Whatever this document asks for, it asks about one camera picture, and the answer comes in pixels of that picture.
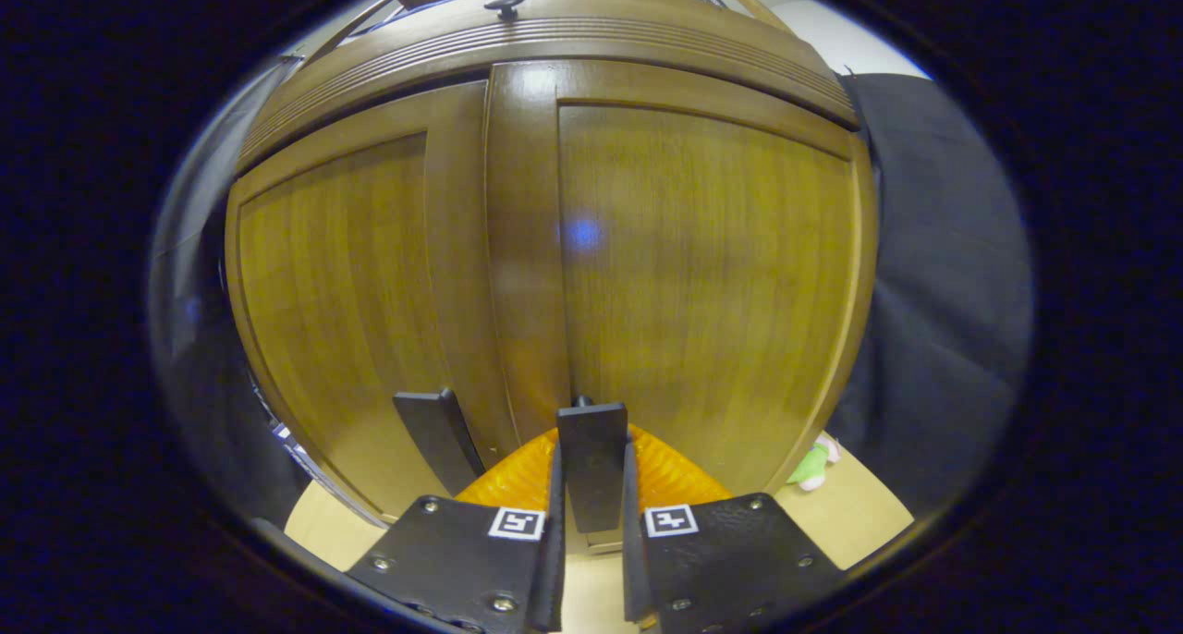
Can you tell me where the wooden shoe cabinet door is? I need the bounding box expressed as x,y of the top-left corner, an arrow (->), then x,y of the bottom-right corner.
484,58 -> 877,554
226,79 -> 518,524

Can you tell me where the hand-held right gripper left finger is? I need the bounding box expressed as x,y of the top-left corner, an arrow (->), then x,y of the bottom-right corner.
346,428 -> 567,634

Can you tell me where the green pink plush toy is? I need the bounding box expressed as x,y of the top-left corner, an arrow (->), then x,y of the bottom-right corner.
787,431 -> 842,493

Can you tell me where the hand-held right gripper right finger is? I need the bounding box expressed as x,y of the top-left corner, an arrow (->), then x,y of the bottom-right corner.
621,423 -> 847,634

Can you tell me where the black backdrop cloth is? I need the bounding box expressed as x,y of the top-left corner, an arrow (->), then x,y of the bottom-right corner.
148,56 -> 1034,529

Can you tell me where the black door handle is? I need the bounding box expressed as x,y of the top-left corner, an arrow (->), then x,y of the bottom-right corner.
556,396 -> 629,535
393,388 -> 486,496

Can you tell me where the wooden ribbed drawer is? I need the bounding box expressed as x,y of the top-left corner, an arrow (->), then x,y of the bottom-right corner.
236,0 -> 860,173

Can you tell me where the wooden double-door shoe cabinet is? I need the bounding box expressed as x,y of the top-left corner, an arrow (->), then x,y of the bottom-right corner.
225,0 -> 879,556

